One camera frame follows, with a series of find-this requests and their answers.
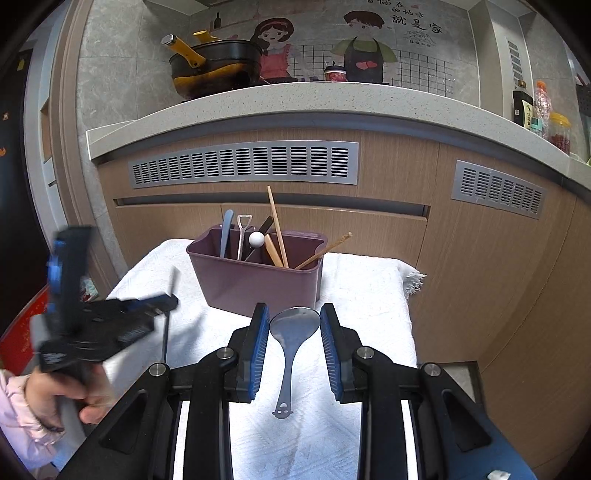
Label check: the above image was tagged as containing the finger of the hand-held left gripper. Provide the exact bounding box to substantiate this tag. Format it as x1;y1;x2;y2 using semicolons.
98;316;158;345
82;295;180;320

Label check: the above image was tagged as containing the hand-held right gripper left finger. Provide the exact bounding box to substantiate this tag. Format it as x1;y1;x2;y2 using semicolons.
58;302;271;480

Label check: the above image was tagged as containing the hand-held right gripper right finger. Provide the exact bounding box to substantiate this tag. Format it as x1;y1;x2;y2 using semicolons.
320;302;539;480

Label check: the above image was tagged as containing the steel rice paddle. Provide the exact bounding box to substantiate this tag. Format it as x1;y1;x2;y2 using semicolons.
269;307;321;422

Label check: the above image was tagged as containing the purple plastic utensil container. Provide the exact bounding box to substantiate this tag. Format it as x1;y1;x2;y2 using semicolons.
186;226;328;317

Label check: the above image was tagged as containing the wooden chopstick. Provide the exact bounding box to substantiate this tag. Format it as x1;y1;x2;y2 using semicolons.
267;185;290;269
294;232;353;271

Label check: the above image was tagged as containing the steel shovel-shaped spoon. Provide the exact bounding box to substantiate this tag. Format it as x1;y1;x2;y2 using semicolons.
236;214;254;261

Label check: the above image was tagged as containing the blue plastic spoon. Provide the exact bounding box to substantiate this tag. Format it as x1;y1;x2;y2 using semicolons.
219;209;235;259

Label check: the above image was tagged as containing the large black-handled steel spoon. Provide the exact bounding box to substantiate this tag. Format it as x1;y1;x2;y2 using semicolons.
244;216;277;263

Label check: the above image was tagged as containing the person's left forearm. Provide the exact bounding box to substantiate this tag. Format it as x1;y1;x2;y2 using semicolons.
0;369;65;472

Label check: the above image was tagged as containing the person's left hand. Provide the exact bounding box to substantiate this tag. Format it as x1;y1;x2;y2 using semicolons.
21;360;116;425

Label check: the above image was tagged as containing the red box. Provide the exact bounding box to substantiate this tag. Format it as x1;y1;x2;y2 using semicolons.
0;284;51;374

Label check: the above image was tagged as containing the white towel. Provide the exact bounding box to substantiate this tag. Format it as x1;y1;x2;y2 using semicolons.
69;237;428;480

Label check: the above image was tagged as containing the wooden kitchen cabinet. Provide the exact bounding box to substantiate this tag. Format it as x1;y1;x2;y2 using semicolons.
92;129;591;467

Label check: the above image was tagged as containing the long grey vent grille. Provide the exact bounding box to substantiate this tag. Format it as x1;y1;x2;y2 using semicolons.
130;142;360;190

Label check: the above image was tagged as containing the short grey vent grille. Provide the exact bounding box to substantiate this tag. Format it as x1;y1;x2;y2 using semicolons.
450;160;548;220

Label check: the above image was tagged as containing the dark sauce bottle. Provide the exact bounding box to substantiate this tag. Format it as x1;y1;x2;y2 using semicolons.
512;80;535;127

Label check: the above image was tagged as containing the yellow-lidded jar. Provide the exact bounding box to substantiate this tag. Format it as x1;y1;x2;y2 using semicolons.
547;112;572;155

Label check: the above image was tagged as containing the orange-capped bottle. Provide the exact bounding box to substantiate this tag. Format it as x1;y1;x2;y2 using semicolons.
531;80;552;137

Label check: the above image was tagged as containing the black pot with yellow handle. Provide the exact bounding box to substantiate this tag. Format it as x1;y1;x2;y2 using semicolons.
161;31;264;100

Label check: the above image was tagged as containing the wire grid wall rack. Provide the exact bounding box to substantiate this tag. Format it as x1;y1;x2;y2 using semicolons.
295;44;458;95

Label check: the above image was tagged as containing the cartoon wall sticker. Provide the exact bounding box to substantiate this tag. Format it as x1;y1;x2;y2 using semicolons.
249;0;444;86

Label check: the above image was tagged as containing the white wall vent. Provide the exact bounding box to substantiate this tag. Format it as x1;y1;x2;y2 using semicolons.
505;39;525;88

